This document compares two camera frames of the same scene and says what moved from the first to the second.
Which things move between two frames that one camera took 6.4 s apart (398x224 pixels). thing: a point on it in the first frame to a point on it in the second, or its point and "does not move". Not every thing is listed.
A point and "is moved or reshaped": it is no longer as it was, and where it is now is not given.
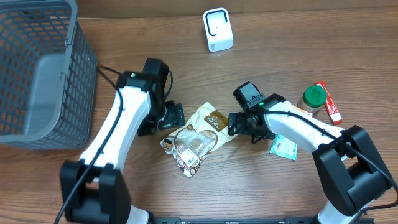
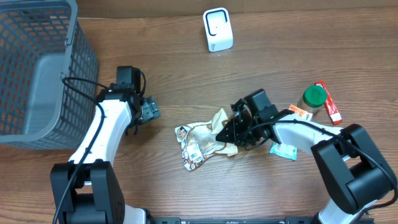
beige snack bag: [206, 130] is moved or reshaped
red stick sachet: [330, 107] does not move
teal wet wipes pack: [282, 147] does not move
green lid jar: [314, 97] does not move
